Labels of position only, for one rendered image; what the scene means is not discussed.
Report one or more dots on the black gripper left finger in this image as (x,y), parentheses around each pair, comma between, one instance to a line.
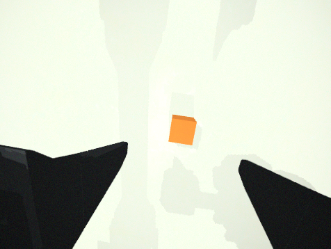
(60,194)

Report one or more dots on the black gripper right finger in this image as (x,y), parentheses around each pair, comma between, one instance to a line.
(293,216)

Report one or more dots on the orange block with dark square mark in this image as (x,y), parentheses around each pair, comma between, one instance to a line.
(182,129)

